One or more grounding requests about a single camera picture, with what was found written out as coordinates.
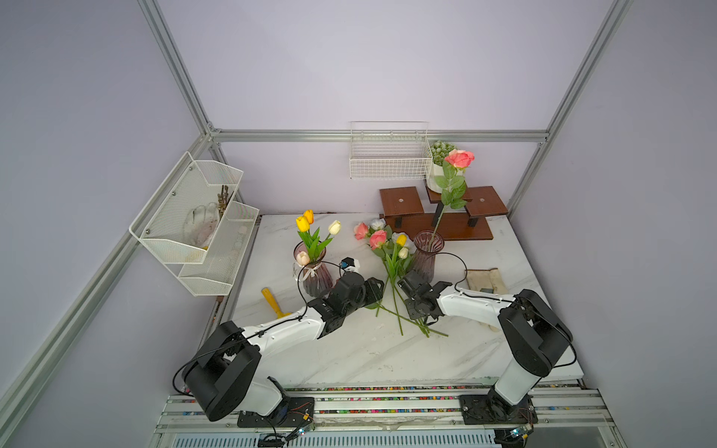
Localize pink rose flower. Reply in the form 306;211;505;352
433;149;475;233
354;222;371;241
369;230;388;250

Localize yellow tulip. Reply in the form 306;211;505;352
296;216;319;262
384;233;411;335

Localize pale pink tulip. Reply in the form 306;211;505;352
295;250;311;267

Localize cream white tulip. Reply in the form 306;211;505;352
317;220;342;255

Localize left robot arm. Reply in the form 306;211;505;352
177;272;386;422

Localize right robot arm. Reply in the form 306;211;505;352
398;272;573;409

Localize wide purple glass vase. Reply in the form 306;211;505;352
293;243;334;298

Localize white rose lower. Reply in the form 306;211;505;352
391;233;409;246

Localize tall purple ribbed glass vase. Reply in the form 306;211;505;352
411;231;446;283

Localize beige glove with red trim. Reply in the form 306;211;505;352
467;268;509;295

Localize white rose near stand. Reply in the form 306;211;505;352
370;218;387;231

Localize brown wooden tiered stand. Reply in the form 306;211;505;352
379;186;508;241

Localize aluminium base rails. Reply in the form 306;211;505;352
149;383;626;447

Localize potted green plant white pot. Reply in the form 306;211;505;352
427;140;456;193

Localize items in mesh shelf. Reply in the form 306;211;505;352
182;185;233;249

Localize white mesh two-tier shelf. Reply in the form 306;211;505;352
129;153;260;297

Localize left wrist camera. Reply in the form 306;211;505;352
339;257;360;273

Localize yellow handled tool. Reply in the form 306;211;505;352
261;287;288;318

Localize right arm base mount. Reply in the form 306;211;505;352
459;392;538;426

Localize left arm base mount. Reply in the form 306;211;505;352
237;376;316;429

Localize white wire wall basket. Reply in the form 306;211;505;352
349;121;432;180

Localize aluminium frame back rail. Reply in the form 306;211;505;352
209;130;549;143

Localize aluminium frame post left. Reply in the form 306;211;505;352
137;0;215;134

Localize aluminium frame post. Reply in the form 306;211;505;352
508;0;632;218
137;0;215;134

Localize aluminium frame post right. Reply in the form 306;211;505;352
508;0;632;218

